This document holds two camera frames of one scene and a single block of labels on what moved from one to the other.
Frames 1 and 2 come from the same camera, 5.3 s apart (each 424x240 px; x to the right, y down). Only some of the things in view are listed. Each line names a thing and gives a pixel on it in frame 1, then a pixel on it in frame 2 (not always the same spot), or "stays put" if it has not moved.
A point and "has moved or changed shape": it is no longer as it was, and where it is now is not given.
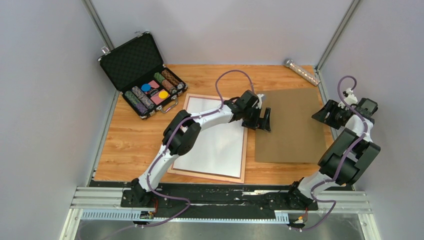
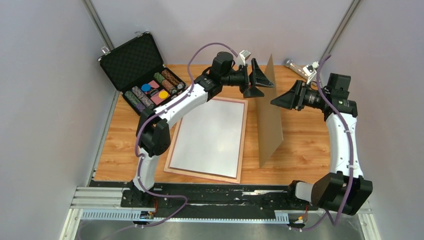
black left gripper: x=264 y=124 to x=252 y=91
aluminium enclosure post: x=354 y=5 stays put
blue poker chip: x=146 y=87 stays put
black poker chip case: x=137 y=68 stays put
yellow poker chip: x=163 y=94 stays put
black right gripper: x=330 y=106 to x=293 y=98
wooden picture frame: x=220 y=152 stays put
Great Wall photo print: x=219 y=150 stays put
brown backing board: x=295 y=135 has moved or changed shape
